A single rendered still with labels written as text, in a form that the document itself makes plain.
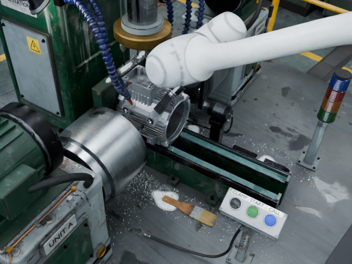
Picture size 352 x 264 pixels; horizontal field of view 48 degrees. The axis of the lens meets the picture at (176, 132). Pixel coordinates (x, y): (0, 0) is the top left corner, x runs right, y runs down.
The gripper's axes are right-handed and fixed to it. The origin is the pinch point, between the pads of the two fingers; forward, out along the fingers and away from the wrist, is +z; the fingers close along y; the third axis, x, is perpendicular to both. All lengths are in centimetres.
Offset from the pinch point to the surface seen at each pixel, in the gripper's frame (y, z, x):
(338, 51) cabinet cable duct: -273, 82, 73
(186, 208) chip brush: 10.3, 17.8, 30.3
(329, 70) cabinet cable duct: -237, 81, 74
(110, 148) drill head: 26.7, -2.2, -1.2
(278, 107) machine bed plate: -62, 15, 37
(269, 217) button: 19.2, -19.3, 41.3
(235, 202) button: 19.4, -14.5, 33.2
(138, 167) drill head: 20.6, 4.6, 8.1
